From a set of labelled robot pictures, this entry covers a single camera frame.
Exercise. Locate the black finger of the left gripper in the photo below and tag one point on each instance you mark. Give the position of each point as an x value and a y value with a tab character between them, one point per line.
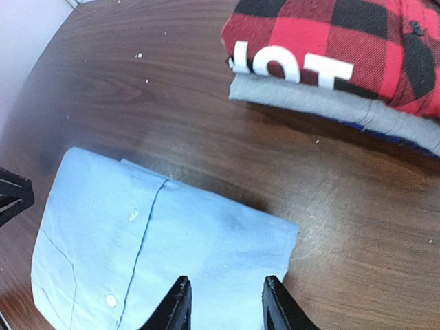
17	195

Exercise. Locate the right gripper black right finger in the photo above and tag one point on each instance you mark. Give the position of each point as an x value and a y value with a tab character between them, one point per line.
280	310

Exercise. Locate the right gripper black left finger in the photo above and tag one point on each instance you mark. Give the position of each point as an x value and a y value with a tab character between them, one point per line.
174	311

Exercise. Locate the light blue long sleeve shirt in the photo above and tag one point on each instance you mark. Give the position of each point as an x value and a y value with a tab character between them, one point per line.
114	238

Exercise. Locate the red black plaid folded shirt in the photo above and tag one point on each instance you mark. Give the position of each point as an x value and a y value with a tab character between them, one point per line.
394	45

